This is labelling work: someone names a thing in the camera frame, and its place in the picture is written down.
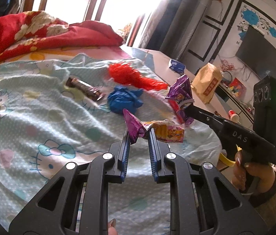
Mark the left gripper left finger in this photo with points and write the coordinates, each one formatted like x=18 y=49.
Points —
x=123 y=155

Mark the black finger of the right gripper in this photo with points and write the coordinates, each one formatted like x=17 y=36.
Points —
x=213 y=121

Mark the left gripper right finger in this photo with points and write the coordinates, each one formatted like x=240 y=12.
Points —
x=155 y=157

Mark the purple snack bag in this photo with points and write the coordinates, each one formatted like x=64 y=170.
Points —
x=180 y=97

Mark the purple yellow snack wrapper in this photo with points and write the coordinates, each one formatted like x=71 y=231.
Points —
x=165 y=130

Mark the blue glove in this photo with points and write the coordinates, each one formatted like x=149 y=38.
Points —
x=124 y=98

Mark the red plastic bag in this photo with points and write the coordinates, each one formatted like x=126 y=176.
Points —
x=125 y=74

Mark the brown chocolate bar wrapper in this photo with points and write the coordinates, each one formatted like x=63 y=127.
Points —
x=87 y=89

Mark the yellow rim trash bin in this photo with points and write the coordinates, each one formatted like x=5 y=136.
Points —
x=228 y=156

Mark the right hand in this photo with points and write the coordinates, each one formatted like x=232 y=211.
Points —
x=264 y=173

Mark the left hand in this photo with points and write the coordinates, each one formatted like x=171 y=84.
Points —
x=111 y=227

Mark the brown paper bag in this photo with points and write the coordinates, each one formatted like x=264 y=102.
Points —
x=206 y=81

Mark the white tv cabinet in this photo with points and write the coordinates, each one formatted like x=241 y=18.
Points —
x=229 y=102

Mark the red paper cup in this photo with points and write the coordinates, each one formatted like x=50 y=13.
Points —
x=234 y=117

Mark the blue tissue pack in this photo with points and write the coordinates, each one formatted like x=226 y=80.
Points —
x=176 y=66

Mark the coffee table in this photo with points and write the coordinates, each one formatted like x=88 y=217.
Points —
x=161 y=69

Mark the colourful picture box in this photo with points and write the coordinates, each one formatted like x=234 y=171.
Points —
x=237 y=89

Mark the white vase red flowers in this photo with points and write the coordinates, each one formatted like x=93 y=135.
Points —
x=227 y=68

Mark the dark curtain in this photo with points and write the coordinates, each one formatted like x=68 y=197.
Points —
x=158 y=24

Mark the grey standing air conditioner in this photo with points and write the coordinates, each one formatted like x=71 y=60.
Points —
x=188 y=17

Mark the red floral quilt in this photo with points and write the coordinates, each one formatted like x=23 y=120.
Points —
x=37 y=30

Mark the wall television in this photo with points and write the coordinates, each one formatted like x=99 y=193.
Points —
x=257 y=53

